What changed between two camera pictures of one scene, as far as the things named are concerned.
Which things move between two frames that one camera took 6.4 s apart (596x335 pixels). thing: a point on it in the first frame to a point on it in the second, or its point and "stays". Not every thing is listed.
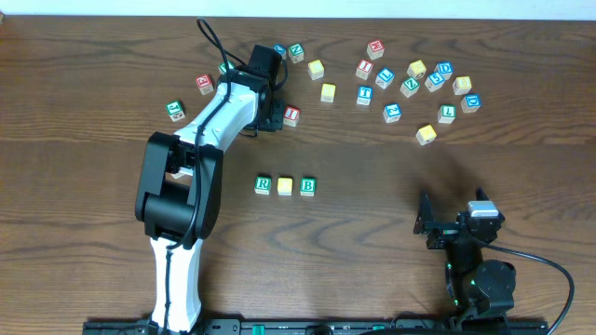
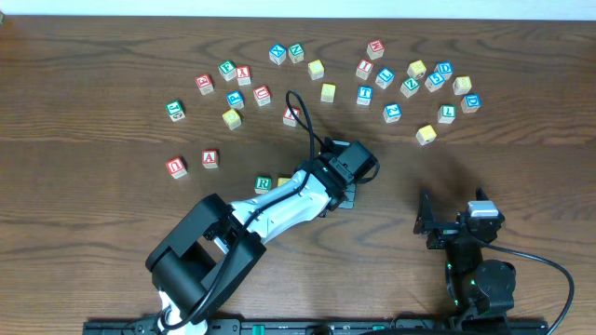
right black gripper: (447, 231) stays
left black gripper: (275, 115) to (343, 200)
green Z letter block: (410, 87) stays
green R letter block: (263, 185) stays
